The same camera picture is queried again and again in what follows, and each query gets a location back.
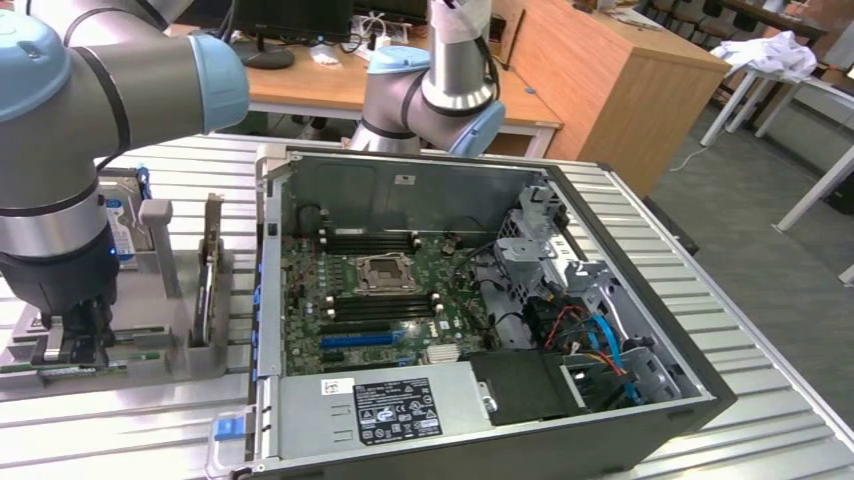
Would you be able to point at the CPU socket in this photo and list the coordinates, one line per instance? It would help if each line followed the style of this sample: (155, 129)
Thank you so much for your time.
(384, 275)

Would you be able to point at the black expansion slot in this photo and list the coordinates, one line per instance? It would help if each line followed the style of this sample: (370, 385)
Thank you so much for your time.
(354, 328)

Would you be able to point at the black open PC case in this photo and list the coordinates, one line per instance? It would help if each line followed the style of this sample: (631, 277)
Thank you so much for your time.
(668, 350)

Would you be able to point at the graphics card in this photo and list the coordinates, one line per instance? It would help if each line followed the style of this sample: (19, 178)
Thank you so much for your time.
(210, 260)

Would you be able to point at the grey parts rack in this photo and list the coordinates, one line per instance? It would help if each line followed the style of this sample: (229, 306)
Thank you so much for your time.
(168, 310)

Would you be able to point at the black RAM slot bank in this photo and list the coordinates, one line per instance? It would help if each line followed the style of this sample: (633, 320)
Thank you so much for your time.
(388, 306)
(370, 240)

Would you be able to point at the white table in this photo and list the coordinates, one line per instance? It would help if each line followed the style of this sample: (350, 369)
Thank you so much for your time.
(788, 100)

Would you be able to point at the blue case latch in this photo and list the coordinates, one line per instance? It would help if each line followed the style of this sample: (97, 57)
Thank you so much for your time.
(226, 430)

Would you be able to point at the blue expansion slot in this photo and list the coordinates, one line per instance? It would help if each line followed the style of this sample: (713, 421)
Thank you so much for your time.
(357, 340)

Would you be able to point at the green RAM stick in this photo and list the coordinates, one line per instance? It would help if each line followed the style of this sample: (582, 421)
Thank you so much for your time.
(137, 356)
(41, 371)

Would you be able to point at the hard disk with blue label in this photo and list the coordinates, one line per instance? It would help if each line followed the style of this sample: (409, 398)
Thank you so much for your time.
(130, 225)

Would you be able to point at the dark chair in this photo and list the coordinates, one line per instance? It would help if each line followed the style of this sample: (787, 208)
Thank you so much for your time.
(681, 20)

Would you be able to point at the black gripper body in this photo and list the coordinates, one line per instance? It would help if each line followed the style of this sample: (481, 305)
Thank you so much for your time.
(61, 282)

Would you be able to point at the wooden desk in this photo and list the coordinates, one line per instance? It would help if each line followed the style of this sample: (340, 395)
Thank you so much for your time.
(601, 80)

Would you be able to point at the black computer monitor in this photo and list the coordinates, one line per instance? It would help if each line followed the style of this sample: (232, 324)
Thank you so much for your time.
(294, 22)

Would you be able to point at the green motherboard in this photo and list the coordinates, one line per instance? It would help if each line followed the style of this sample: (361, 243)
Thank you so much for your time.
(441, 280)

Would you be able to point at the white crumpled cloth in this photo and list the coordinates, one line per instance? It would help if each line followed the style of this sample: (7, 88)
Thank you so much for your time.
(768, 52)

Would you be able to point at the small silver heat sink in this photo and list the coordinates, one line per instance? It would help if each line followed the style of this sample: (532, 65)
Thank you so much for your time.
(444, 355)

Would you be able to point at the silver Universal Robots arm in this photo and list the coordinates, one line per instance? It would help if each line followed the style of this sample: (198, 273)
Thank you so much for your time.
(127, 95)

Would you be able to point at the grey power supply unit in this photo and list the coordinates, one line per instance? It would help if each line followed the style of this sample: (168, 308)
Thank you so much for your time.
(314, 415)

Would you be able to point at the metal disk bay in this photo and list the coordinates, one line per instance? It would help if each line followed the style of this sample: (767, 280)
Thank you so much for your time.
(528, 255)

